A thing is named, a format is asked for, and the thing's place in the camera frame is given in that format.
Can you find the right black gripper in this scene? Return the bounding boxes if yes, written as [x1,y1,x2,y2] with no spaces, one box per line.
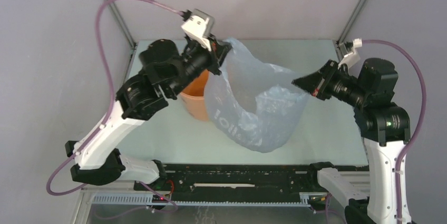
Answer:
[292,57,368,106]

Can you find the orange plastic trash bin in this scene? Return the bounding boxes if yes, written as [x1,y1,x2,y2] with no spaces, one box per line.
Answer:
[180,70,209,121]

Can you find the light blue plastic trash bag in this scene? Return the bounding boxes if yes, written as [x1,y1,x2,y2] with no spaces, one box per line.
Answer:
[204,38,309,153]

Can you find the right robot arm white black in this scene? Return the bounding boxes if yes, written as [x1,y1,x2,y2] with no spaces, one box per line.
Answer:
[292,58,412,223]

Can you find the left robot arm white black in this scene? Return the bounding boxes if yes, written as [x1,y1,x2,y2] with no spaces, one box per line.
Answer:
[65,39,232,191]

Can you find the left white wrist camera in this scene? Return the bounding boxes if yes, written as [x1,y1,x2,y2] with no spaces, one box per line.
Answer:
[181,9,215,52]

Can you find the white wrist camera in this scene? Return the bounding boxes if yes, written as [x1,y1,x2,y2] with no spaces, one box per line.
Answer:
[338,38,363,70]
[181,9,215,52]

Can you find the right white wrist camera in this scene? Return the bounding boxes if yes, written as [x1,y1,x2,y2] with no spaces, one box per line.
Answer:
[338,38,363,70]

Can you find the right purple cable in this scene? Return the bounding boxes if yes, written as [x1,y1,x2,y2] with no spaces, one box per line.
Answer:
[323,39,427,224]

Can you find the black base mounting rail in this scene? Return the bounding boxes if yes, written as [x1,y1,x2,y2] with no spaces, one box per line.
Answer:
[133,162,371,205]

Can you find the white slotted cable duct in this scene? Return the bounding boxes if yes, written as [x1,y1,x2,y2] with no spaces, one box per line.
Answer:
[91,193,310,207]

